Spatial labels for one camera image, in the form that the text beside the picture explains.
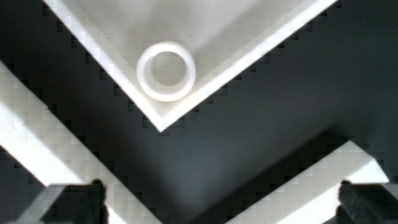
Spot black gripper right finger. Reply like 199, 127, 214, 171
336, 181, 398, 224

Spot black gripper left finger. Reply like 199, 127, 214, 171
16, 180, 109, 224

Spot white square tabletop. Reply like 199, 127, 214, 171
43, 0, 338, 130

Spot white U-shaped obstacle fence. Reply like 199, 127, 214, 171
0, 62, 388, 224

